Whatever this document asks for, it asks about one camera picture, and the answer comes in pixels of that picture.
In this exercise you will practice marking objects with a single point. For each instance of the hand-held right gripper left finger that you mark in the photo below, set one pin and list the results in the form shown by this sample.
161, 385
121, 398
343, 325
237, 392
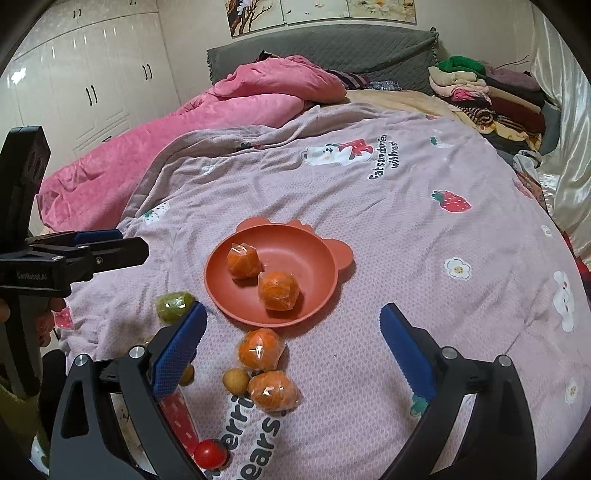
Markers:
184, 350

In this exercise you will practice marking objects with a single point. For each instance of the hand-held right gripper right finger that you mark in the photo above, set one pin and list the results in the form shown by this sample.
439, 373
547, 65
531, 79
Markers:
406, 346

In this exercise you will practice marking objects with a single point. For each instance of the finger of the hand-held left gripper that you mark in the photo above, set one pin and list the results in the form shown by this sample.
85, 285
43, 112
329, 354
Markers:
120, 254
99, 236

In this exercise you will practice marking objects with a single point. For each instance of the plastic-wrapped green fruit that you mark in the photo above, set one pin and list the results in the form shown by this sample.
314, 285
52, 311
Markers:
171, 304

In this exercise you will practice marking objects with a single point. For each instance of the plastic-wrapped orange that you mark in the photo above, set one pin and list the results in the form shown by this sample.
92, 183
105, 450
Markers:
244, 261
261, 349
278, 290
272, 391

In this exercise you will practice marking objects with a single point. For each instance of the red bear-shaped bowl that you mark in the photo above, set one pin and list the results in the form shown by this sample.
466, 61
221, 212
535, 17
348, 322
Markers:
300, 258

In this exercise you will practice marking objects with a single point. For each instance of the person's left hand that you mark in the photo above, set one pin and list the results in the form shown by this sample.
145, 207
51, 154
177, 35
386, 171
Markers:
48, 323

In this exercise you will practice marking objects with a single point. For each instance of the red cherry tomato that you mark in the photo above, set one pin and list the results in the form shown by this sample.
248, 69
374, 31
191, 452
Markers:
210, 453

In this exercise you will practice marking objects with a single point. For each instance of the white wardrobe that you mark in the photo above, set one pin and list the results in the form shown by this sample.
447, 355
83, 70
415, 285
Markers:
92, 69

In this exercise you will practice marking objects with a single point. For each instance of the pink printed blanket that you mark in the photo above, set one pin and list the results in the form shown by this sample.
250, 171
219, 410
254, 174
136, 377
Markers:
369, 207

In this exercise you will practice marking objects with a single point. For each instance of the pink quilt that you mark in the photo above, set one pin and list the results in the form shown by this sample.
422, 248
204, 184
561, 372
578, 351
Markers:
184, 120

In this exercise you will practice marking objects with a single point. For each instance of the yellow-green garment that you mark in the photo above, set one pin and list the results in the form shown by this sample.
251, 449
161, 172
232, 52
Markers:
18, 424

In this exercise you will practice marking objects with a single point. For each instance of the beige bed sheet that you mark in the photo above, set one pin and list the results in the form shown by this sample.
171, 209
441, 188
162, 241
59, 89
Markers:
392, 99

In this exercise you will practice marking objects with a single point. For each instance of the pile of folded clothes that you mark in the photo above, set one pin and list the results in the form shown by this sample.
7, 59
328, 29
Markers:
489, 101

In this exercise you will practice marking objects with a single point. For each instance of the grey-blue cloth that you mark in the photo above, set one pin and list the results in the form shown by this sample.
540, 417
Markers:
550, 127

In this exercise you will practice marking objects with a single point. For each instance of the cream satin curtain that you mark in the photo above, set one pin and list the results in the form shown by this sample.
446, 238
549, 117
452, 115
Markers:
568, 138

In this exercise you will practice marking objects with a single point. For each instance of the dark patterned cloth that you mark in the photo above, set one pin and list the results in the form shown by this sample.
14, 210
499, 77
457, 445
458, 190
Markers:
355, 79

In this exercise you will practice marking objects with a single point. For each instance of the grey quilted headboard cover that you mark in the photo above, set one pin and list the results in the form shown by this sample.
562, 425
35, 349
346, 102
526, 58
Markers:
369, 55

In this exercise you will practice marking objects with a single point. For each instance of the floral wall painting panel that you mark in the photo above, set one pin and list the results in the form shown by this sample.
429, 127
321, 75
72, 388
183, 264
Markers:
314, 9
383, 9
251, 14

